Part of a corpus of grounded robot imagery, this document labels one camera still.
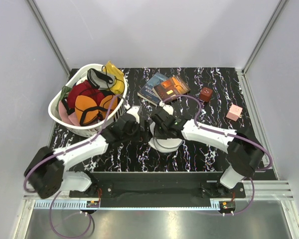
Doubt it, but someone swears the blue paperback book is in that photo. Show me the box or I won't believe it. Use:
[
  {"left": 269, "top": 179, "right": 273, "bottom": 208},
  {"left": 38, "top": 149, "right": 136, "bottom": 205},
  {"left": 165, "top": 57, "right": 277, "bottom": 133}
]
[{"left": 137, "top": 72, "right": 168, "bottom": 106}]

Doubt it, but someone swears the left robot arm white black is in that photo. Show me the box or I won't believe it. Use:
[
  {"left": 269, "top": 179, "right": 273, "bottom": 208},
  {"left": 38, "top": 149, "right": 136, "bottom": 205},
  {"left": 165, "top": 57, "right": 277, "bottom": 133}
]
[{"left": 24, "top": 114, "right": 151, "bottom": 199}]

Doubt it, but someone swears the dark red bra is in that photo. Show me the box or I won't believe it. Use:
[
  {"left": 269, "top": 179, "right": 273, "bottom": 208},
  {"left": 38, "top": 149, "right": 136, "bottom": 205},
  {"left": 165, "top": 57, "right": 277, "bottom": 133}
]
[{"left": 66, "top": 83, "right": 103, "bottom": 110}]

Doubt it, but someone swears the pink garment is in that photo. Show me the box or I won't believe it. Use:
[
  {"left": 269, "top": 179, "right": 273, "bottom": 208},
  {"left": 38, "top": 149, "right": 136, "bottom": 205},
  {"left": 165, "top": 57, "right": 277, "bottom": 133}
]
[{"left": 58, "top": 101, "right": 80, "bottom": 126}]

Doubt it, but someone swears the dark red cube adapter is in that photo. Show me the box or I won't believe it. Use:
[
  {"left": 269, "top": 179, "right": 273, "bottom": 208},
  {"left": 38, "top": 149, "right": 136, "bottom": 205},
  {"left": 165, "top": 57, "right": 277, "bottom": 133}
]
[{"left": 199, "top": 87, "right": 213, "bottom": 102}]

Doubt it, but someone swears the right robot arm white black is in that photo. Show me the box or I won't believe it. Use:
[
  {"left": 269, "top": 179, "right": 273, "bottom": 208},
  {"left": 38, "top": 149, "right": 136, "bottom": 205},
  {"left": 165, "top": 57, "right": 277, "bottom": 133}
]
[{"left": 149, "top": 107, "right": 265, "bottom": 198}]

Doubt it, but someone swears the white plastic laundry basket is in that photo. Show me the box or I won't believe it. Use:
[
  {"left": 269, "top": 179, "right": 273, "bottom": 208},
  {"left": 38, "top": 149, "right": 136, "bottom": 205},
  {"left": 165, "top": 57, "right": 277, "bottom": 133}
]
[{"left": 48, "top": 64, "right": 126, "bottom": 137}]

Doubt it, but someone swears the pink cube adapter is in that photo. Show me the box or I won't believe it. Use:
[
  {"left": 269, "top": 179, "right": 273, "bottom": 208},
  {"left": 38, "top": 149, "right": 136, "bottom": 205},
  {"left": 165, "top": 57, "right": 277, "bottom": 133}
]
[{"left": 226, "top": 104, "right": 243, "bottom": 121}]

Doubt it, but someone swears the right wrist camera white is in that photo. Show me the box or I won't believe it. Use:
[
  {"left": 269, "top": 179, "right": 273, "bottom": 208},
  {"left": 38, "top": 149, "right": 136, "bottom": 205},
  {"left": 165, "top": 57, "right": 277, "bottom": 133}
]
[{"left": 158, "top": 101, "right": 174, "bottom": 116}]

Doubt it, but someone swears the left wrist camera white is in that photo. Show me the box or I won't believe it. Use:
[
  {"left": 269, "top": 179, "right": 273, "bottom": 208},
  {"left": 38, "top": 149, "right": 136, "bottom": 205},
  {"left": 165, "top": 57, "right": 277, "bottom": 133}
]
[{"left": 127, "top": 106, "right": 141, "bottom": 123}]

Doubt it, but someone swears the white mesh laundry bag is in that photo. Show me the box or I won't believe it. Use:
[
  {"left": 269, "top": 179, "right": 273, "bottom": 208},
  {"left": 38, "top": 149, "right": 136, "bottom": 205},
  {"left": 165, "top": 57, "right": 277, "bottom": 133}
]
[{"left": 149, "top": 122, "right": 183, "bottom": 153}]

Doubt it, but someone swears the orange black bra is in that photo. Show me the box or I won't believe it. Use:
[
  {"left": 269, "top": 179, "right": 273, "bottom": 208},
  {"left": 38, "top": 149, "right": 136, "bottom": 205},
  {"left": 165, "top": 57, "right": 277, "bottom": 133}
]
[{"left": 75, "top": 91, "right": 120, "bottom": 126}]

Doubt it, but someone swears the green garment strap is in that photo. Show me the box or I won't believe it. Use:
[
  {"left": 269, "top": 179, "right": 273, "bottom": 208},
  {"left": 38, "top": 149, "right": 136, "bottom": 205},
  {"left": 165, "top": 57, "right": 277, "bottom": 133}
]
[{"left": 60, "top": 85, "right": 71, "bottom": 103}]

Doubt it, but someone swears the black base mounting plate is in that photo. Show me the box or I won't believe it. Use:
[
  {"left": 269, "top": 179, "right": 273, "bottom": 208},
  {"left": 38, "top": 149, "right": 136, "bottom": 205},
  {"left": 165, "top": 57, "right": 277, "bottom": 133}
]
[{"left": 68, "top": 170, "right": 247, "bottom": 209}]

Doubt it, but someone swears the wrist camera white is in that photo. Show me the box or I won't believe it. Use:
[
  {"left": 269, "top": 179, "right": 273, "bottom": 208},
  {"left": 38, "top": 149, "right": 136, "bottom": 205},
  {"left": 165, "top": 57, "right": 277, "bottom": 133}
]
[
  {"left": 127, "top": 106, "right": 141, "bottom": 123},
  {"left": 158, "top": 101, "right": 174, "bottom": 116}
]

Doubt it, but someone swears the orange dark paperback book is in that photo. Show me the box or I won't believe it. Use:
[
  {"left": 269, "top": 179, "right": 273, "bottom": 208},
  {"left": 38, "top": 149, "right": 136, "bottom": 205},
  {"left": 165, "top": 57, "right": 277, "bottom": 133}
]
[{"left": 153, "top": 75, "right": 190, "bottom": 103}]

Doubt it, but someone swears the yellow bra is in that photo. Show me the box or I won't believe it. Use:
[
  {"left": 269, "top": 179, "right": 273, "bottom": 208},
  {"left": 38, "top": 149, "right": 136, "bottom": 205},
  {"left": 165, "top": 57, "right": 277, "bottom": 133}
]
[{"left": 102, "top": 61, "right": 125, "bottom": 95}]

